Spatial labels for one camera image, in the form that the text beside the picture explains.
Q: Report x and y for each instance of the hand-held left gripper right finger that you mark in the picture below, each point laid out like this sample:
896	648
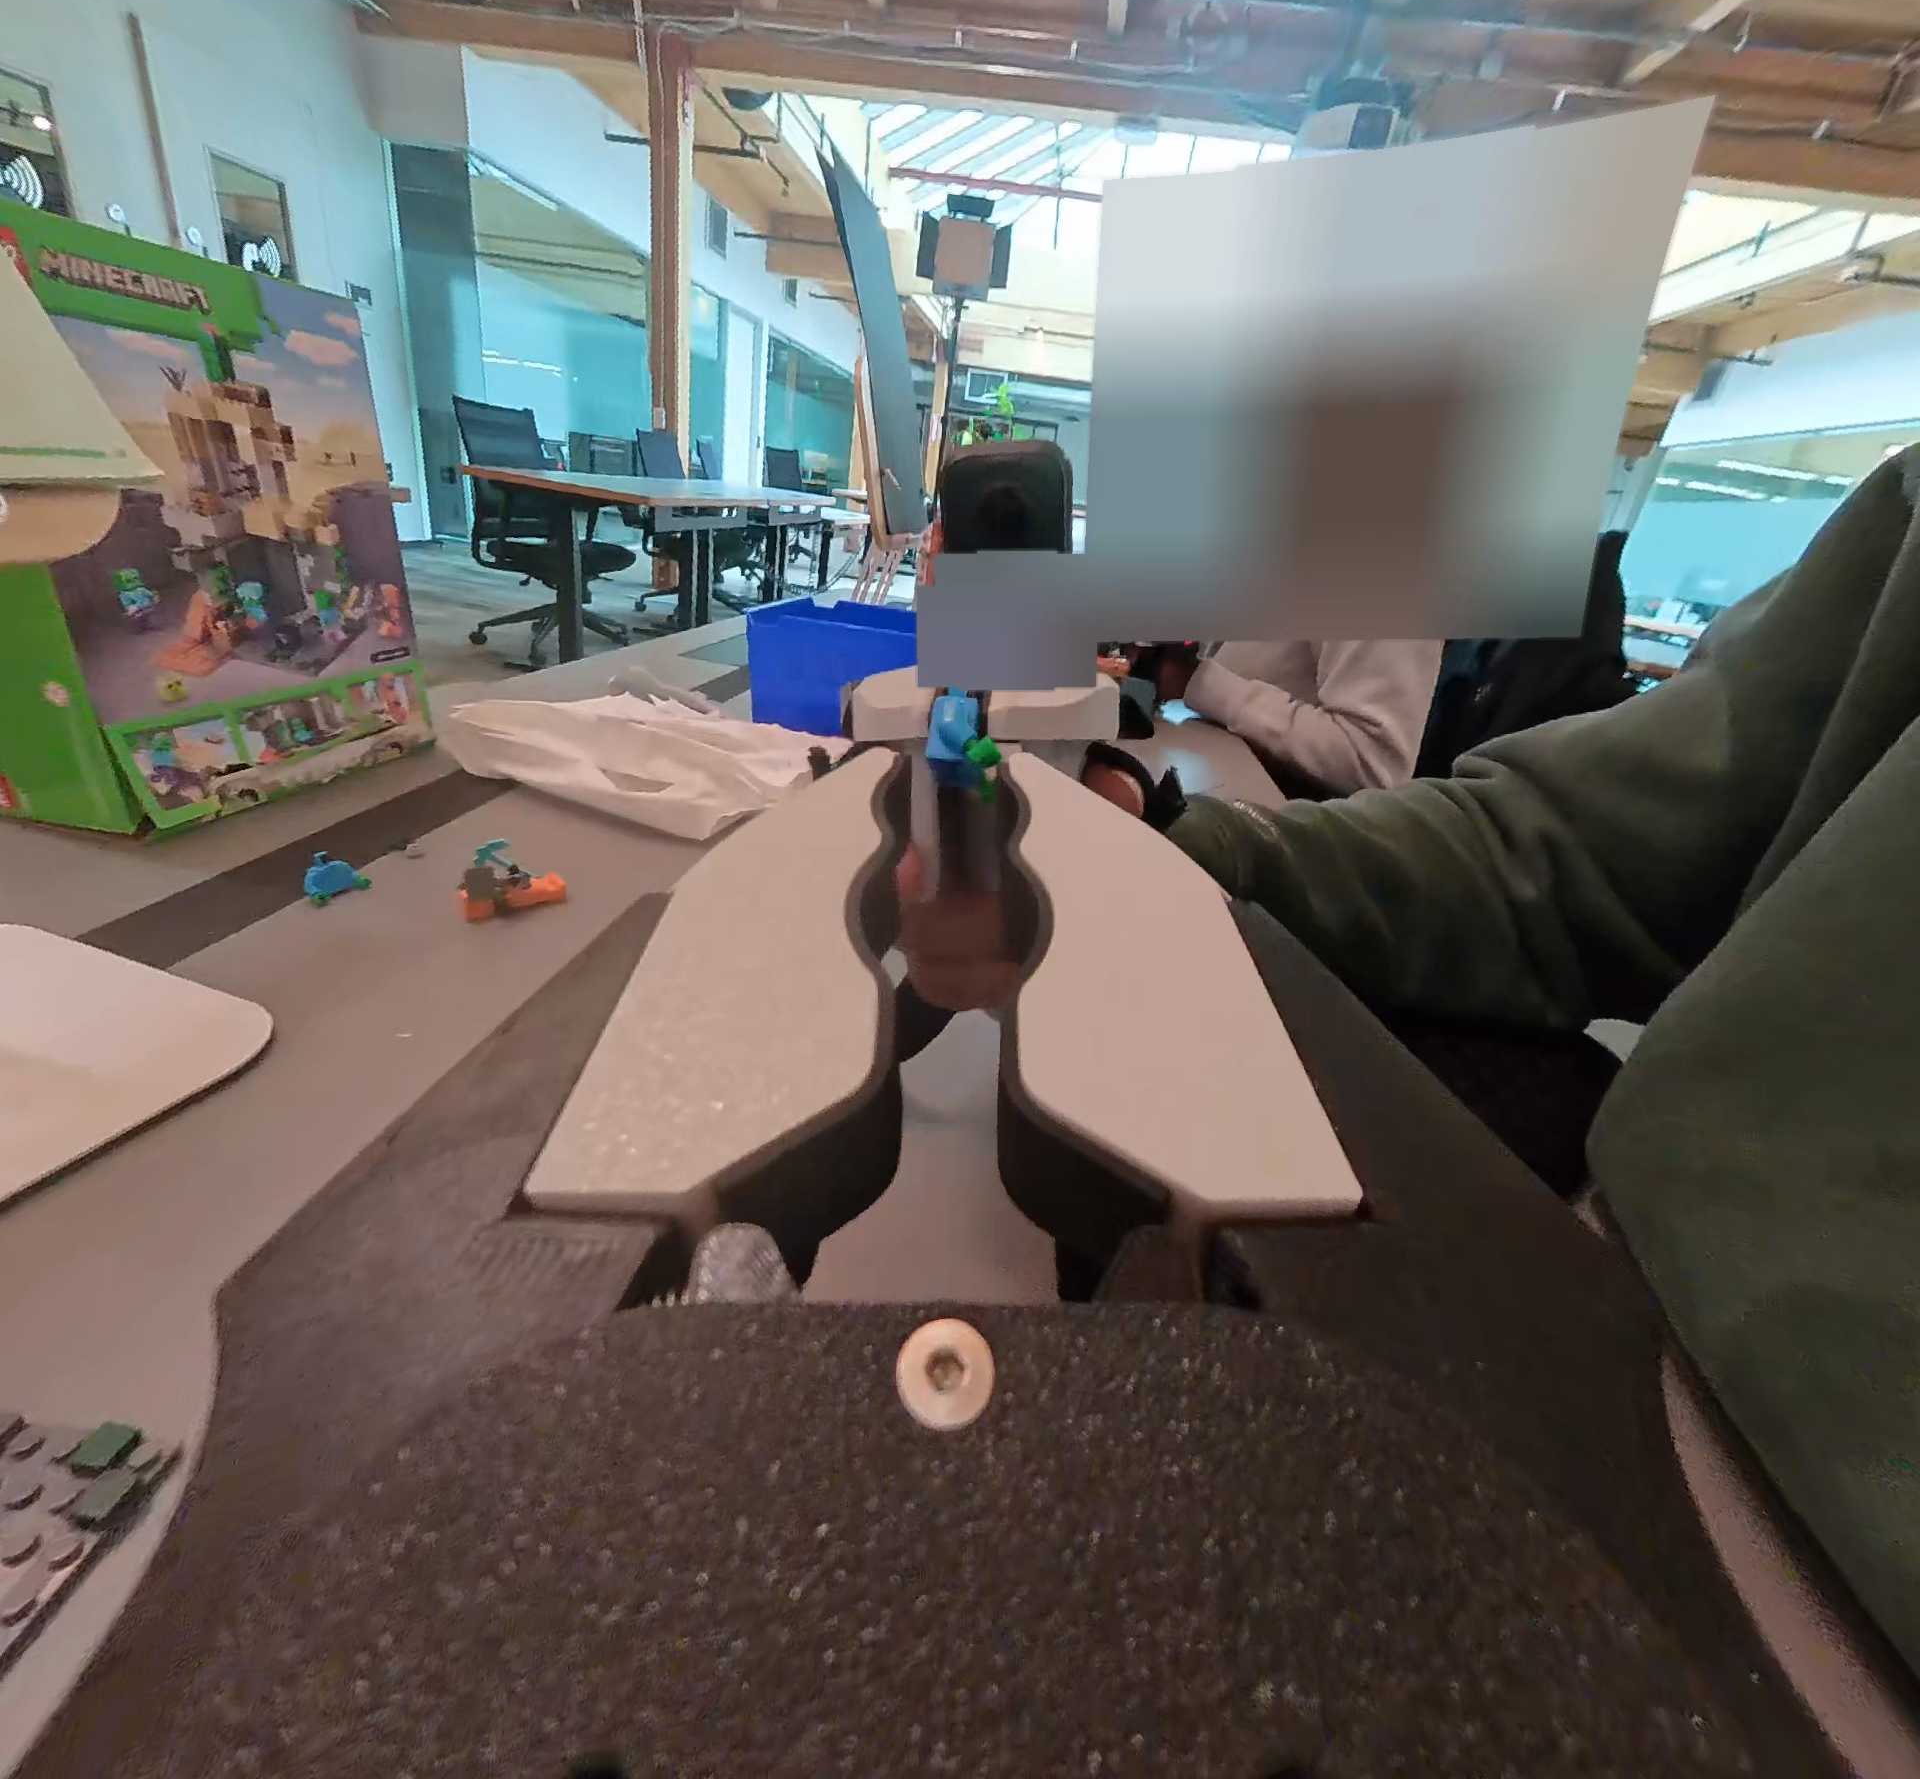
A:
1184	1044

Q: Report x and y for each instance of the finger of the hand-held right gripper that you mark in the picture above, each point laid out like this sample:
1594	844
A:
889	712
1058	712

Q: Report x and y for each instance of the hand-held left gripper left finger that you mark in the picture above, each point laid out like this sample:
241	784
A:
705	1044

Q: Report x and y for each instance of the blue toy figure torso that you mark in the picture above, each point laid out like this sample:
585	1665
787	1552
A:
949	744
332	882

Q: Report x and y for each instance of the person's right forearm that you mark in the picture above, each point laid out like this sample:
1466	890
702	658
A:
1500	880

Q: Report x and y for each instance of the wood-edged background desk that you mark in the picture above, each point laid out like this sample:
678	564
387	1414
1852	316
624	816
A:
644	488

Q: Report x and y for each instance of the grey desk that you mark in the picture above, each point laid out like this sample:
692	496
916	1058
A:
375	1030

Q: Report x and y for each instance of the person's right hand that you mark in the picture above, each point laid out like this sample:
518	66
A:
960	954

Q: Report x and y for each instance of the blue plastic bin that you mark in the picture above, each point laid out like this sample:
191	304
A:
824	662

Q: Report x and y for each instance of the black display screen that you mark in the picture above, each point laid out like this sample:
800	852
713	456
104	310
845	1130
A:
885	354

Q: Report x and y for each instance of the white paper bag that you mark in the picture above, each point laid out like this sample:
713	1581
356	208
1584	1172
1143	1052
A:
644	760

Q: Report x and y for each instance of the small orange brick figure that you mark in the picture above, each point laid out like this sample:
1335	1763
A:
510	892

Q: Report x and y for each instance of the studio light panel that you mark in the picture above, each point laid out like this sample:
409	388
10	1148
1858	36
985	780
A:
963	248

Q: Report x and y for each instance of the black office chair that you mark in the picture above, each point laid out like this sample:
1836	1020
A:
524	504

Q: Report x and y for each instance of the ceiling projector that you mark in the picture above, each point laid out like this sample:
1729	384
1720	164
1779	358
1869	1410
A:
1351	116

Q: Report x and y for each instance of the green toy box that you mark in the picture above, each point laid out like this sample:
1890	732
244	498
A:
225	534

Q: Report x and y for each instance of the grey brick building model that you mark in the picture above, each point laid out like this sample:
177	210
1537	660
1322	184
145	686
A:
74	1524

